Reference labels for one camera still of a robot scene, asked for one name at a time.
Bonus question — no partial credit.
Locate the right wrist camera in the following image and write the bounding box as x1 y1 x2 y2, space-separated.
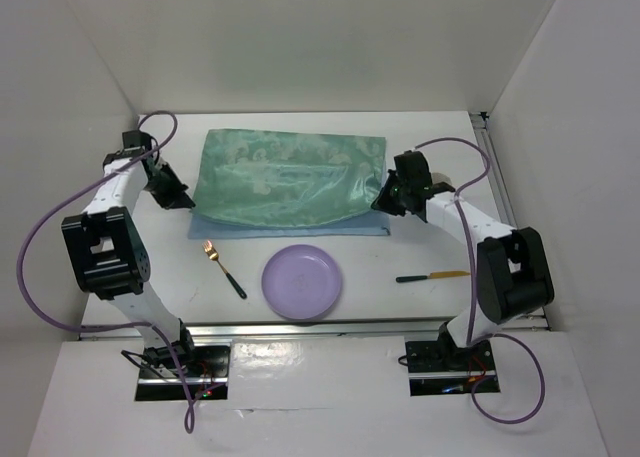
394 151 432 188

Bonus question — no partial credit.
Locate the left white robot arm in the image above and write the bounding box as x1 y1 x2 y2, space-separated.
61 130 198 376

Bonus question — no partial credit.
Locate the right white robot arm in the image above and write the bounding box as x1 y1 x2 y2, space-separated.
372 151 555 369

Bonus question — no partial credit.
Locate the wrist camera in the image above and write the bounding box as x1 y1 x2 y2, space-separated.
122 130 153 151
394 151 432 188

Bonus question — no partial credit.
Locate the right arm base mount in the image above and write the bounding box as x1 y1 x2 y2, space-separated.
397 341 500 397

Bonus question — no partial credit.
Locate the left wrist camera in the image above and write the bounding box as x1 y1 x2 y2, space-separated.
122 130 153 151

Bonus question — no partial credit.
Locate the teal satin placemat cloth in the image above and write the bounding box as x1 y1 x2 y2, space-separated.
189 129 390 240

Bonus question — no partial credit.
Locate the gold fork green handle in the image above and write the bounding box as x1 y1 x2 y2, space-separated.
202 240 248 300

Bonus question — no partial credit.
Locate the light blue mug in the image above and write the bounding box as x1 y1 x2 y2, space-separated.
431 172 456 193

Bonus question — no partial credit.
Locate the purple plate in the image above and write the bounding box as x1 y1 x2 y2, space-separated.
261 244 343 321

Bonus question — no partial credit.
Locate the aluminium frame rail front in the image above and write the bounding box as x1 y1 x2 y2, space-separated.
77 312 551 342

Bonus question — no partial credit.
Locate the gold knife green handle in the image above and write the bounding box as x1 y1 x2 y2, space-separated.
395 270 471 283

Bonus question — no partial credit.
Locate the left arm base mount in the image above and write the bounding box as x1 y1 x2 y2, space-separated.
121 344 231 402

